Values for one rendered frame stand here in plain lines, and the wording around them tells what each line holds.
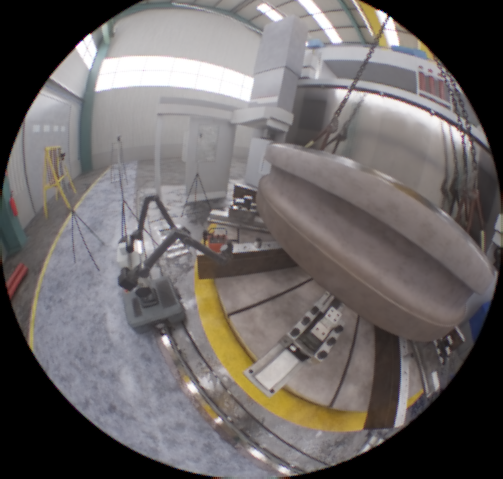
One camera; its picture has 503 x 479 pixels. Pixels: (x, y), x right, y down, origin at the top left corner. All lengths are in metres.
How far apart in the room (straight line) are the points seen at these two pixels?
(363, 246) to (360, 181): 0.46
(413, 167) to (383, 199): 3.30
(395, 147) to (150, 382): 5.49
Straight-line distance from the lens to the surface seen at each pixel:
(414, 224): 1.01
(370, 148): 4.27
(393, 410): 1.77
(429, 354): 2.69
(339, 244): 1.22
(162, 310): 1.68
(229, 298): 1.63
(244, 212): 2.45
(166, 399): 1.79
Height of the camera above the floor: 1.70
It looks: 31 degrees down
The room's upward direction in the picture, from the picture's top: 11 degrees clockwise
